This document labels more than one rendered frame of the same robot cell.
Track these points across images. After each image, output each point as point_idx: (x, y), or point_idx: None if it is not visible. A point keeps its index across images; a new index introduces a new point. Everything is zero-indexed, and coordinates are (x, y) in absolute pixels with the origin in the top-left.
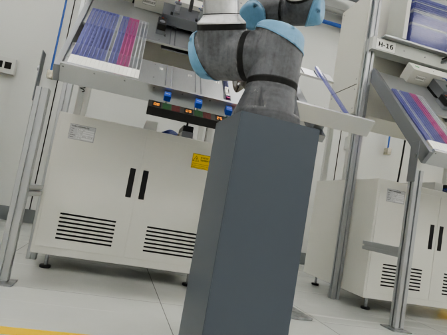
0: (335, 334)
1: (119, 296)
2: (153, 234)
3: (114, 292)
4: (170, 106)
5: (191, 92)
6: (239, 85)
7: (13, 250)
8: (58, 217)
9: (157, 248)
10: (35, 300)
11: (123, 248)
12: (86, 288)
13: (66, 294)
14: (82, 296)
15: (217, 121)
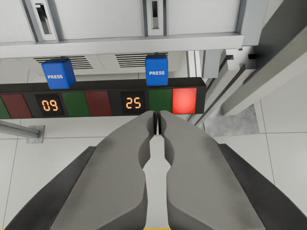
0: (267, 164)
1: (110, 130)
2: (124, 58)
3: (107, 121)
4: (1, 102)
5: (10, 49)
6: (162, 127)
7: (23, 134)
8: (35, 60)
9: (132, 65)
10: (58, 167)
11: (103, 68)
12: (87, 119)
13: (76, 143)
14: (85, 143)
15: (130, 115)
